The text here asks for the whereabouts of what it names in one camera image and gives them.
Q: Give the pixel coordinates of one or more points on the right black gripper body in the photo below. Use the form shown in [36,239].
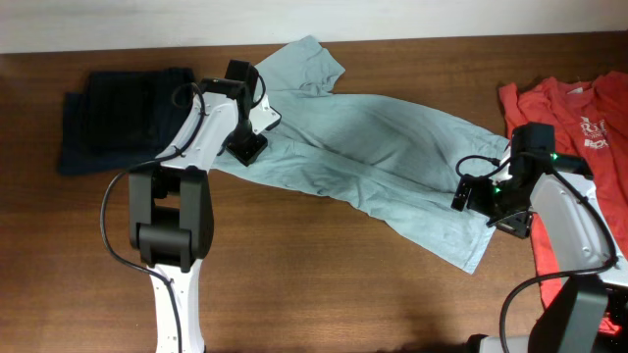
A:
[503,206]

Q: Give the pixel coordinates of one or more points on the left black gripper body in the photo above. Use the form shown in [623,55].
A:
[244,143]

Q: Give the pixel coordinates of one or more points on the light blue t-shirt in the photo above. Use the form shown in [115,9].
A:
[396,161]

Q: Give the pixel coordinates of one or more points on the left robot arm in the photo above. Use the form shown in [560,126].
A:
[171,215]

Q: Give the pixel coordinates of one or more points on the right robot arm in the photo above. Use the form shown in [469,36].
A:
[589,312]

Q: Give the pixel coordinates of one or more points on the red t-shirt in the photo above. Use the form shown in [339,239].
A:
[590,121]

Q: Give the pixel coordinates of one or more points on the folded dark navy garment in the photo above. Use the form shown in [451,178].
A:
[122,118]

